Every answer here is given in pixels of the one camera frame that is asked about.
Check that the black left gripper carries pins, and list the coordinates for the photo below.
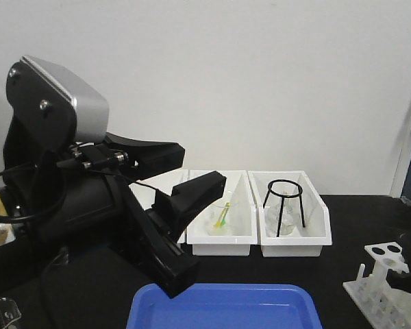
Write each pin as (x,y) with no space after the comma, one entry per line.
(80,197)

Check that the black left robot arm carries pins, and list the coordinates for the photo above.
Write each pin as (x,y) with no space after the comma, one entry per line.
(7,226)

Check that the white test tube rack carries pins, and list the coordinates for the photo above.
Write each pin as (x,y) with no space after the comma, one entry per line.
(382,305)

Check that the glass beaker in middle bin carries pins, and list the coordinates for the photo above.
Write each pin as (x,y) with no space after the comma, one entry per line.
(215,210)

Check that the green yellow stick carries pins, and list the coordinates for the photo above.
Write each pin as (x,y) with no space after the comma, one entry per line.
(221,221)

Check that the white middle storage bin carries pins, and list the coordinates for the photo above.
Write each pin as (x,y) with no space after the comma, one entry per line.
(245,222)

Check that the glass flask in bin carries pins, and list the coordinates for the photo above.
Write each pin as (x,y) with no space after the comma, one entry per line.
(282,218)

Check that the blue plastic tray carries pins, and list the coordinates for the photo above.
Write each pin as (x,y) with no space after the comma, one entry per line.
(224,306)

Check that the white right storage bin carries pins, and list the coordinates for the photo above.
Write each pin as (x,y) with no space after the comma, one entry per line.
(303,242)

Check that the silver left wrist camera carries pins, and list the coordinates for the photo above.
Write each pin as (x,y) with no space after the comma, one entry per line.
(54,106)

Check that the black wire tripod stand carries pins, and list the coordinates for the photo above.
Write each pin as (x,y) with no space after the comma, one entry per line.
(286,189)

